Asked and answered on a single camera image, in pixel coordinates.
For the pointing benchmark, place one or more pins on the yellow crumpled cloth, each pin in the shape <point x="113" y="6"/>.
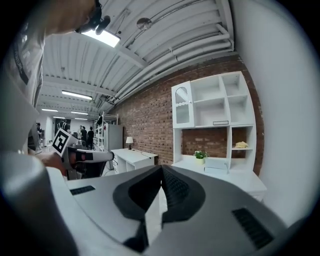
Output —
<point x="242" y="145"/>

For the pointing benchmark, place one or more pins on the person's head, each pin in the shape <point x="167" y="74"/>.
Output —
<point x="70" y="17"/>

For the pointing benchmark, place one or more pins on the round ceiling fixture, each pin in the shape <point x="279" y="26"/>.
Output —
<point x="144" y="23"/>

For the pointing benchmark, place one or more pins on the white flat box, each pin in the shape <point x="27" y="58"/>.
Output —
<point x="215" y="169"/>

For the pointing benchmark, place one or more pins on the red hardcover book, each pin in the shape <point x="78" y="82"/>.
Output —
<point x="220" y="122"/>

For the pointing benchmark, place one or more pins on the person's torso beige shirt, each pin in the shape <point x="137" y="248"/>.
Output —
<point x="22" y="75"/>

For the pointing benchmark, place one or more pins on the white shelving unit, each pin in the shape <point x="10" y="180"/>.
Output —
<point x="226" y="135"/>

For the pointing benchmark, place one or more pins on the person's left hand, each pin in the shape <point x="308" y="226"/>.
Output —
<point x="55" y="162"/>

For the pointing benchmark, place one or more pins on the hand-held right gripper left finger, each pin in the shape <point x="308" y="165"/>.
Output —
<point x="100" y="200"/>

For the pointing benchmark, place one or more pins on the head-worn camera rig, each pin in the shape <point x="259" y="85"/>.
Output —
<point x="96" y="21"/>

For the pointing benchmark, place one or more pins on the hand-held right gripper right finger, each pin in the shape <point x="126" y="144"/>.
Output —
<point x="212" y="220"/>

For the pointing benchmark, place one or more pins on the white glass-panel cabinet door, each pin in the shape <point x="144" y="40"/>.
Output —
<point x="183" y="113"/>

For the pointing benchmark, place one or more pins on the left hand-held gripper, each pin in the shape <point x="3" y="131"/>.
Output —
<point x="61" y="141"/>

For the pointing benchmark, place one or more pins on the long ceiling light tube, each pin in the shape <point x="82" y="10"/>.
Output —
<point x="76" y="95"/>

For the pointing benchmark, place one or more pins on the white table lamp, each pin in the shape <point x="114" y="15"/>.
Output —
<point x="129" y="140"/>

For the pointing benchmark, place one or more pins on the white ceiling pipe bundle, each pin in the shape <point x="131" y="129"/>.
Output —
<point x="190" y="47"/>

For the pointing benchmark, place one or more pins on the ceiling panel light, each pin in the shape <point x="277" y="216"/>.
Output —
<point x="105" y="37"/>

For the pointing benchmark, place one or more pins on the green potted plant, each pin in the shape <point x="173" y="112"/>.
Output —
<point x="200" y="156"/>

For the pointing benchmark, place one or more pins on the white metal rack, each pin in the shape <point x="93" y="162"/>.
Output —
<point x="100" y="130"/>

